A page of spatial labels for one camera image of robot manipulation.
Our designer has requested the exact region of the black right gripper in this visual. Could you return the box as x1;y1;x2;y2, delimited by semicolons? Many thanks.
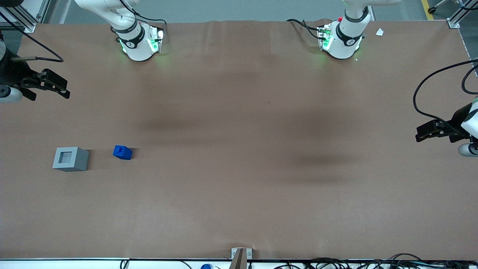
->
0;56;70;101

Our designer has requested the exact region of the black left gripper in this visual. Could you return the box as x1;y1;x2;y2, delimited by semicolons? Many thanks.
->
416;103;473;143

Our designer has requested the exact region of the blue plastic part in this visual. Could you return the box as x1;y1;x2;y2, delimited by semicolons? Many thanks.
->
113;145;133;161

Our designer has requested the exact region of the gray square base block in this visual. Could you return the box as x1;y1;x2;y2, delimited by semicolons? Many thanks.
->
52;147;90;172

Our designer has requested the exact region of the black caster wheel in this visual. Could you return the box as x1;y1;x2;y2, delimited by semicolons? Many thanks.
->
428;0;450;15

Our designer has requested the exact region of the brown table mat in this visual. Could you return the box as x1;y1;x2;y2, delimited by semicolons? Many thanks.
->
0;19;478;260

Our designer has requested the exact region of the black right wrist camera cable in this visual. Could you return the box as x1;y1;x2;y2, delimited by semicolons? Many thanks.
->
0;11;64;63

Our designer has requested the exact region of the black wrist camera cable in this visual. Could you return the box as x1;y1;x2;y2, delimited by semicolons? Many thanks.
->
413;59;478;126
0;11;64;63

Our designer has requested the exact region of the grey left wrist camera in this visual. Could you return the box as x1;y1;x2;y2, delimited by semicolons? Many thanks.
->
458;143;478;157

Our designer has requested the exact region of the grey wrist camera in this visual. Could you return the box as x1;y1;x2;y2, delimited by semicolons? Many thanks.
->
458;143;478;157
0;86;24;103

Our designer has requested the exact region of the black left wrist camera cable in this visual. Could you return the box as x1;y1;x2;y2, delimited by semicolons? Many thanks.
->
413;59;478;126

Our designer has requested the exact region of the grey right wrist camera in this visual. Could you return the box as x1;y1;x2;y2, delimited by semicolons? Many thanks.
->
0;86;24;103

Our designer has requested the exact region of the black looped cable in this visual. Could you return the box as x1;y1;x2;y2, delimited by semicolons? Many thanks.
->
462;65;478;95

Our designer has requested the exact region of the aluminium frame profile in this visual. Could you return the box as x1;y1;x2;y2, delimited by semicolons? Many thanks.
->
0;0;52;33
447;0;478;29

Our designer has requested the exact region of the black cable tangle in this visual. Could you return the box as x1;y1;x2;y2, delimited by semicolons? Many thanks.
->
273;253;478;269

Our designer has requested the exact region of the black left arm base cable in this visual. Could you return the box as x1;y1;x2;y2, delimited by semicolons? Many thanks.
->
286;19;324;40

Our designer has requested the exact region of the grey metal camera bracket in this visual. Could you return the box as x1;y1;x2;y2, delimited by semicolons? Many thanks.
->
231;247;253;269

